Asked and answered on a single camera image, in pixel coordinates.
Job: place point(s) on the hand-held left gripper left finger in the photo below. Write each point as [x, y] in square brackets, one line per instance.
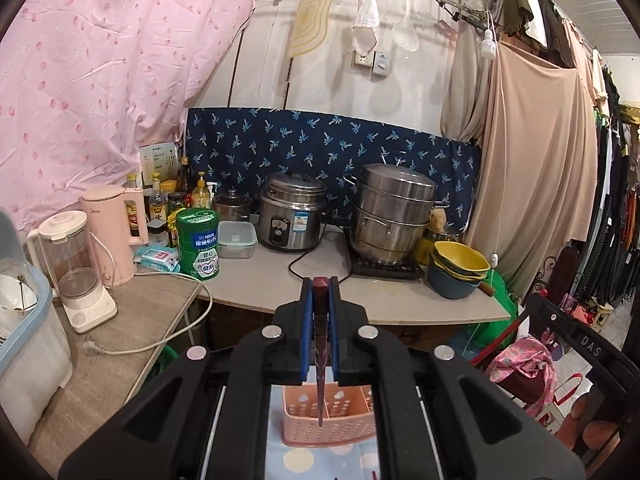
[307, 332]

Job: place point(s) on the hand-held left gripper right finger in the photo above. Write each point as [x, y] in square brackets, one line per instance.
[334, 340]

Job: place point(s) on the dark red chopstick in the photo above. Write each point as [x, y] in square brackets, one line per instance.
[320, 402]

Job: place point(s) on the pink plastic utensil basket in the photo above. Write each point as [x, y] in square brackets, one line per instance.
[347, 425]

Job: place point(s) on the black induction cooker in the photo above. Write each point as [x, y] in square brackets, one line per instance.
[385, 271]

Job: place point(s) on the clear lidded food container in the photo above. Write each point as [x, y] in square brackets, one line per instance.
[236, 240]

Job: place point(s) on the stainless steel rice cooker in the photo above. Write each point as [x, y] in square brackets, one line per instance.
[292, 210]

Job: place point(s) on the light blue dotted tablecloth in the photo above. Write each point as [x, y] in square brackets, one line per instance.
[320, 464]

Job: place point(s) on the yellow container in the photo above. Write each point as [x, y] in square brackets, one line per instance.
[422, 250]

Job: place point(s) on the blue bowl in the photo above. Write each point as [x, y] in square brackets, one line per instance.
[450, 287]

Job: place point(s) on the yellow bowl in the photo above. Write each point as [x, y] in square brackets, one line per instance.
[457, 275]
[460, 255]

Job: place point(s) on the green tin can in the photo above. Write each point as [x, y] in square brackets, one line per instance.
[197, 242]

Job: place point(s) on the green plastic bag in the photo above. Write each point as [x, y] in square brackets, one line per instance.
[165, 360]
[495, 330]

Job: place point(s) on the small pot with glass lid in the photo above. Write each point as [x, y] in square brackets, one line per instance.
[232, 205]

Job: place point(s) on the stainless steel steamer pot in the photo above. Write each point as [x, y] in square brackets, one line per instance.
[395, 200]

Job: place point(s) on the loofah sponge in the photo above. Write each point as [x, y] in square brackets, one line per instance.
[438, 220]

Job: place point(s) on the wet wipes packet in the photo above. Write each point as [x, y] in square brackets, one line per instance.
[157, 259]

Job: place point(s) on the yellow pump bottle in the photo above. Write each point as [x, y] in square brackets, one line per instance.
[201, 195]

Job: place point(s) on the pink floral bag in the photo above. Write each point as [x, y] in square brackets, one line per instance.
[520, 367]

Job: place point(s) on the navy leaf print cloth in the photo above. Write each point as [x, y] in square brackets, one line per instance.
[300, 135]

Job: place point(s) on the dark glass bottle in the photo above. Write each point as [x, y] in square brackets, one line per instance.
[184, 175]

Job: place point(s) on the soy sauce bottle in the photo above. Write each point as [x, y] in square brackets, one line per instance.
[157, 200]

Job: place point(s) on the white carton box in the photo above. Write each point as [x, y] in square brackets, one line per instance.
[157, 160]

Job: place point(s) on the pink electric kettle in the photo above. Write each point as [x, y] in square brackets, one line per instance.
[112, 202]

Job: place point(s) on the black chair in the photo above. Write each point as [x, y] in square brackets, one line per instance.
[575, 331]

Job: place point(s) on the white blender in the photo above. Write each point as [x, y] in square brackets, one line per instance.
[75, 265]

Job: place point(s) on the peach curtain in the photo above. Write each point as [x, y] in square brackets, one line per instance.
[535, 160]

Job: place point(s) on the white dish box blue lid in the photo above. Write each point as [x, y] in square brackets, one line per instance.
[30, 350]

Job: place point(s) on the grey beige curtain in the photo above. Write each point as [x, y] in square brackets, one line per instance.
[465, 90]

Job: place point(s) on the white bowl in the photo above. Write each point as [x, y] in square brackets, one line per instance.
[15, 287]

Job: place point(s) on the beige hanging cutting board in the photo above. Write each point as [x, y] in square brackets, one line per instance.
[310, 20]

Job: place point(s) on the white strainer ladle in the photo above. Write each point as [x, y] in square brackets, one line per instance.
[406, 35]

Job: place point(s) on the white hanging cloth bag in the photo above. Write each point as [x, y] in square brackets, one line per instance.
[365, 15]

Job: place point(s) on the row of hanging clothes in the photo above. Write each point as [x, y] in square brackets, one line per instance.
[617, 185]

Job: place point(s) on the white light bulb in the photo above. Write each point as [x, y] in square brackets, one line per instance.
[488, 47]

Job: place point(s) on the pink spotted curtain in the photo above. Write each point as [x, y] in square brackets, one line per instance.
[100, 60]

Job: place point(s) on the white dial switch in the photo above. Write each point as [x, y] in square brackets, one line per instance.
[381, 64]

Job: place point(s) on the white wall socket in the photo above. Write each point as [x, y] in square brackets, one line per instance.
[363, 59]

